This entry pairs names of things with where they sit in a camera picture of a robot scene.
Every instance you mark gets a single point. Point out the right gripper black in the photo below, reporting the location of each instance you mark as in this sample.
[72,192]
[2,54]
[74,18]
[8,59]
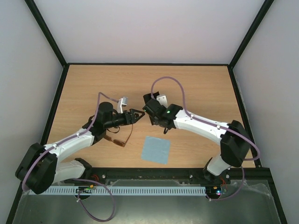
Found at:
[150,107]

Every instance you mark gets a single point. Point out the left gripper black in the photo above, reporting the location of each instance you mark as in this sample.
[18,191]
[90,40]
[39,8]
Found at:
[131,115]

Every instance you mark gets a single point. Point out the brown translucent sunglasses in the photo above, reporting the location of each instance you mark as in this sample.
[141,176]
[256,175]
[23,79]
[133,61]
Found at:
[119,135]

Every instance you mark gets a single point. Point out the blue cleaning cloth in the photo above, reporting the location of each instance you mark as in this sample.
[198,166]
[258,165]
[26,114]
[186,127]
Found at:
[156,150]

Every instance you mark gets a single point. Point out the black folding glasses case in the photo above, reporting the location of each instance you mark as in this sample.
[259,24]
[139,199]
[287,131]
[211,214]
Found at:
[150,96]

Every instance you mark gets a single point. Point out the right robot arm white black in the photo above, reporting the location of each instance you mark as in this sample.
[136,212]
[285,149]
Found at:
[229,136]

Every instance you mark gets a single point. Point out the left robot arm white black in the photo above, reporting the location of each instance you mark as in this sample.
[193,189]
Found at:
[43,165]

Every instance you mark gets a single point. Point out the right base electronics board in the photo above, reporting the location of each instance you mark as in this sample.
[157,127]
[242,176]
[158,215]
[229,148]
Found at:
[216,191]

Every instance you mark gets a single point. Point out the base electronics board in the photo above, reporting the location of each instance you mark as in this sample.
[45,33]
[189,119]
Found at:
[216,191]
[86,187]

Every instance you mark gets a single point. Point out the left base electronics board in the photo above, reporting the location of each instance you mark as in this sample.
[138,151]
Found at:
[86,187]

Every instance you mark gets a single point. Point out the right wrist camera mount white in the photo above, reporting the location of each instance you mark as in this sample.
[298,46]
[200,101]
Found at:
[162,99]

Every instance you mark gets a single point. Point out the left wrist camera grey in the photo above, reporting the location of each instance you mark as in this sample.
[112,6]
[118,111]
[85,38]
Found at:
[122,102]

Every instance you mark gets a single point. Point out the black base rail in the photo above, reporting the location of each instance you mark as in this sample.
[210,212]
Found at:
[189,175]

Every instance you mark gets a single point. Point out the light blue slotted cable duct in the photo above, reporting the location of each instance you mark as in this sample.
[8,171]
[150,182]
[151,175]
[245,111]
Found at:
[127,191]

